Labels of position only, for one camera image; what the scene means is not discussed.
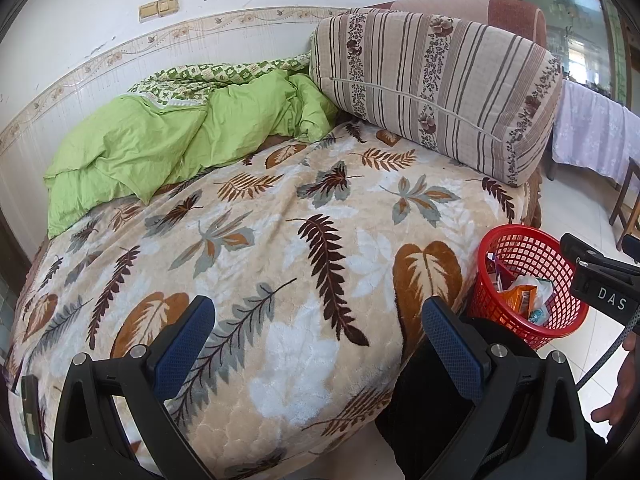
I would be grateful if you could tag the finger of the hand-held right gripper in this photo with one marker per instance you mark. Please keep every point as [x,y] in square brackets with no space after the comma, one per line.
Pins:
[632,250]
[577,250]

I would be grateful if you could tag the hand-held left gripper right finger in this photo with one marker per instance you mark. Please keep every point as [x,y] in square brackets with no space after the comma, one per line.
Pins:
[452,350]

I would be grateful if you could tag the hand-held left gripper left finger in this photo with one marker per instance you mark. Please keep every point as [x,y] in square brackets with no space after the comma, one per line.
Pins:
[182,350]

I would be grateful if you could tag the red plastic mesh basket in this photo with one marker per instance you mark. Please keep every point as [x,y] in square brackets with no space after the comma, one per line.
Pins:
[525,247]

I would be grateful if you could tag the white plastic wrapper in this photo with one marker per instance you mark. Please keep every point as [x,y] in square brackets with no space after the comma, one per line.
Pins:
[537,285]

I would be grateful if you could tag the orange carton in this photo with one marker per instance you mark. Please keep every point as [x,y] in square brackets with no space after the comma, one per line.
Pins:
[517,297]

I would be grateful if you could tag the person's right hand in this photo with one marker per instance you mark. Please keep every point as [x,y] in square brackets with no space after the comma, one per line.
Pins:
[627,385]

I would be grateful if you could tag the wooden chair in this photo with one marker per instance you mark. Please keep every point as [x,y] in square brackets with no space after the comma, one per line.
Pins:
[631,180]

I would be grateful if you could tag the table with lilac tablecloth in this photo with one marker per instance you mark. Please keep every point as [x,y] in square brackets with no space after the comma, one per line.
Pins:
[595,125]

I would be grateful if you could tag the leaf printed blanket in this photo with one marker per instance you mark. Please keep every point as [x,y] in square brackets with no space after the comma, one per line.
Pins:
[300,285]

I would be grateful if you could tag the dark phone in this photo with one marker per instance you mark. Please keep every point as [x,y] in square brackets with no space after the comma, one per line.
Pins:
[32,420]

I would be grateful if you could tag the striped floral cushion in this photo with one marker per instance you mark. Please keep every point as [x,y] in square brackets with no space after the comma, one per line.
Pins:
[440,90]

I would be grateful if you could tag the green quilt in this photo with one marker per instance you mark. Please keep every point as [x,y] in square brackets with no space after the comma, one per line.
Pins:
[150,140]

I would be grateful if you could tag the glass partition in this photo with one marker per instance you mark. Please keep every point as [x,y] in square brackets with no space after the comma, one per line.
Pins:
[575,20]

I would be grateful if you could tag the pink brown sofa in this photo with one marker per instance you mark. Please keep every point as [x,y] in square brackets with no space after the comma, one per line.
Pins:
[515,15]

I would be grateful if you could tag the yellowed wall switch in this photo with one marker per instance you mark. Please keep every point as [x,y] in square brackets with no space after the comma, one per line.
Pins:
[148,11]
[168,5]

